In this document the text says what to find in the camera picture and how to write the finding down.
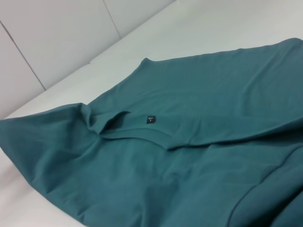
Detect teal FREE print T-shirt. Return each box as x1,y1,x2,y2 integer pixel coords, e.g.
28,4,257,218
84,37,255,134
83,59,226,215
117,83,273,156
0,37,303,227

